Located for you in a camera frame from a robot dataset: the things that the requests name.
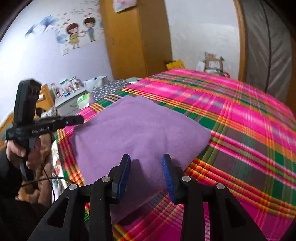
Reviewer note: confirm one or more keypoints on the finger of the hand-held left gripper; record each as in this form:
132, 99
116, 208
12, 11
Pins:
71, 119

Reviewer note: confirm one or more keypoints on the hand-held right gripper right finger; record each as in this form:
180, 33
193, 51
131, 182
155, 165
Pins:
168, 180

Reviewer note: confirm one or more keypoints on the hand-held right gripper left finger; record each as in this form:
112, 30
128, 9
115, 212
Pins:
122, 178

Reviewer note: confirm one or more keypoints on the purple fleece garment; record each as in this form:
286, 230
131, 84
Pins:
138, 129

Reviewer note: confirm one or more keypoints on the person's left forearm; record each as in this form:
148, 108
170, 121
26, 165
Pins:
9, 176

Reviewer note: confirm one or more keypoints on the person's left hand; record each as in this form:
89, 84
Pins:
16, 150

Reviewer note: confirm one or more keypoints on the white nightstand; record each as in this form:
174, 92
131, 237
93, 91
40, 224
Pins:
67, 104

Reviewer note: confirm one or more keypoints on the green tissue pack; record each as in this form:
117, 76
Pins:
83, 100

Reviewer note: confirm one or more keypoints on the group of bottles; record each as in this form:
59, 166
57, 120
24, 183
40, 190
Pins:
69, 85

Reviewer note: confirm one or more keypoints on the white paper bag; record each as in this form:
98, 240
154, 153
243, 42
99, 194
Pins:
97, 82

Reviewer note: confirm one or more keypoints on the grey dotted cloth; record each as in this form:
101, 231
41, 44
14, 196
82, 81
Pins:
108, 89

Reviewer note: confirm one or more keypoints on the floral white sheet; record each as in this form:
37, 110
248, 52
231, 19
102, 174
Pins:
56, 166

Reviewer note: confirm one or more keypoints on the pale green board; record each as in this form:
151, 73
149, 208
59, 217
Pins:
135, 81

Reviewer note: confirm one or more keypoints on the brown blanket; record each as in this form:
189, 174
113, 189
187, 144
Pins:
44, 192

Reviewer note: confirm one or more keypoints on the pink green plaid blanket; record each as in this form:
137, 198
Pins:
242, 115

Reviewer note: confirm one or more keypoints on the wooden wardrobe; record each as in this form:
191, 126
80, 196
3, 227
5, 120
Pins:
138, 39

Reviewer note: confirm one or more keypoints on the yellow box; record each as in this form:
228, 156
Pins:
175, 64

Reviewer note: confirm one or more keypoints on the small white box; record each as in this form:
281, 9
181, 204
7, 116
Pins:
200, 66

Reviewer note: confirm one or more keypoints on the red patterned bin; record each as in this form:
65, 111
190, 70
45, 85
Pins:
226, 74

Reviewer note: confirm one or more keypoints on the cardboard box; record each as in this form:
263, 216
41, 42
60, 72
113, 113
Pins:
214, 63

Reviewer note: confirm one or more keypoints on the white plastic bag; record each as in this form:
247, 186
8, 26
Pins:
124, 4

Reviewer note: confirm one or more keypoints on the translucent plastic door curtain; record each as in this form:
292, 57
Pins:
266, 58

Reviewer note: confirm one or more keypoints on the orange wooden bed frame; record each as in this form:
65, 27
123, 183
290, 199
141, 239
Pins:
47, 97

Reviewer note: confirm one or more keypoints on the white wall socket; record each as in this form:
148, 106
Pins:
65, 52

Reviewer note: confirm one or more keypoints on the cartoon couple wall sticker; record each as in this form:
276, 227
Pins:
74, 34

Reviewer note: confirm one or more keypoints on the wooden door frame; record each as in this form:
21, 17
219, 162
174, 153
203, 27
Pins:
241, 46

